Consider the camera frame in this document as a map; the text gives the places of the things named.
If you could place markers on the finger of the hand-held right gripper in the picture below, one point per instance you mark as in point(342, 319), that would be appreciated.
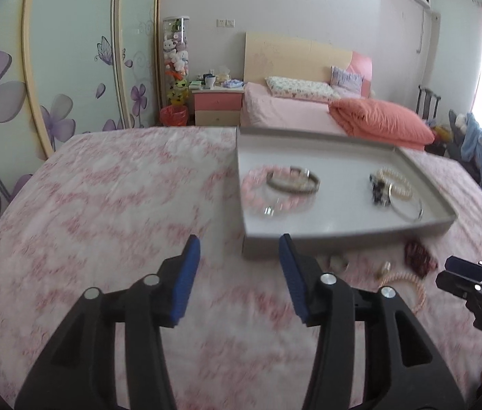
point(463, 267)
point(454, 284)

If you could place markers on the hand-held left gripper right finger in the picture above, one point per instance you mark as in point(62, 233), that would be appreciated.
point(294, 277)

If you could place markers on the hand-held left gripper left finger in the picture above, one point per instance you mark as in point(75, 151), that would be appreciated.
point(187, 273)

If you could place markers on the silver bangle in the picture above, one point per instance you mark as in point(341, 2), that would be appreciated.
point(419, 213)

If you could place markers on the grey cardboard tray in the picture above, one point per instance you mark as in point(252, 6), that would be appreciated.
point(343, 205)

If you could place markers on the small silver ball bead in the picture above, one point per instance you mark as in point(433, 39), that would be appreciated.
point(384, 269)

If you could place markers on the pink floral bed sheet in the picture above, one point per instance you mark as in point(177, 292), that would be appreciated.
point(117, 205)

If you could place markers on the white plush toy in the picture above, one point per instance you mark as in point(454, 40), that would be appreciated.
point(463, 121)

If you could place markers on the red trash bag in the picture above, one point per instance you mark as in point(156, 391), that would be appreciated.
point(174, 116)

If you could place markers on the pink bed mattress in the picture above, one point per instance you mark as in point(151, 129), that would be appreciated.
point(283, 111)

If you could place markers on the dark wooden chair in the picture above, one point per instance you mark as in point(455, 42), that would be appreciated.
point(426, 102)

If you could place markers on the folded pink duvet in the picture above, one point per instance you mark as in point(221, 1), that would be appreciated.
point(377, 119)

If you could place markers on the pink nightstand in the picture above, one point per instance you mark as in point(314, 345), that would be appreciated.
point(217, 102)

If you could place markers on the floral pillow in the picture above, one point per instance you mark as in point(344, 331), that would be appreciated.
point(300, 89)

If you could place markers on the white mug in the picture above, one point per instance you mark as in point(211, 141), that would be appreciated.
point(209, 82)

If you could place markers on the light blue cloth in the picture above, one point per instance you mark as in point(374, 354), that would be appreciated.
point(233, 84)

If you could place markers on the small lilac pillow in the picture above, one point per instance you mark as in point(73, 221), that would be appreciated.
point(345, 79)

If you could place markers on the clear plush toy tube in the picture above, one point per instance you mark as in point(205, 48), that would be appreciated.
point(176, 59)

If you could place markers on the beige and pink headboard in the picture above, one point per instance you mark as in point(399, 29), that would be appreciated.
point(292, 57)

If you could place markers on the floral sliding-door wardrobe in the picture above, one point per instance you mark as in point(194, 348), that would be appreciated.
point(74, 51)

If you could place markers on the white wall socket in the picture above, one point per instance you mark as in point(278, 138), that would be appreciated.
point(226, 22)

